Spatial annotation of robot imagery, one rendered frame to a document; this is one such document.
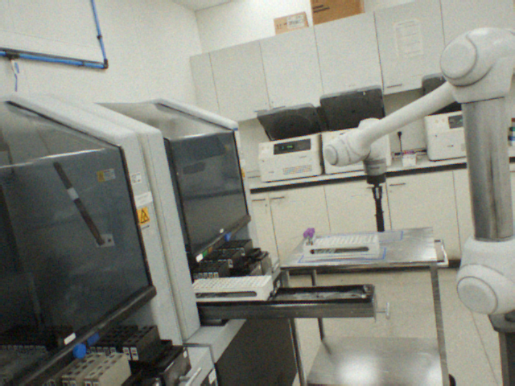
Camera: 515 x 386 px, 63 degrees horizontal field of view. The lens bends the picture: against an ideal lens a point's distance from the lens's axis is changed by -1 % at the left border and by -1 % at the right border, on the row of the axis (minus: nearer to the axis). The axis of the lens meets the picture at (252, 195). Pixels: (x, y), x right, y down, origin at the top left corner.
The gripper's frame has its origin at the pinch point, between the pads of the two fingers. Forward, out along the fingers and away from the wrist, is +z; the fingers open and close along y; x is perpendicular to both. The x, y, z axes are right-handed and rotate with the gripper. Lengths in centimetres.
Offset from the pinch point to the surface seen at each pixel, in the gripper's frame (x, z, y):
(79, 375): -73, 2, 96
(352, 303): -10.4, 10.7, 46.7
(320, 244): -24.2, 6.3, 4.9
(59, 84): -173, -82, -51
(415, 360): 10, 66, -3
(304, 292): -27.4, 12.0, 35.4
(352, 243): -11.2, 5.7, 6.8
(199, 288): -64, 7, 41
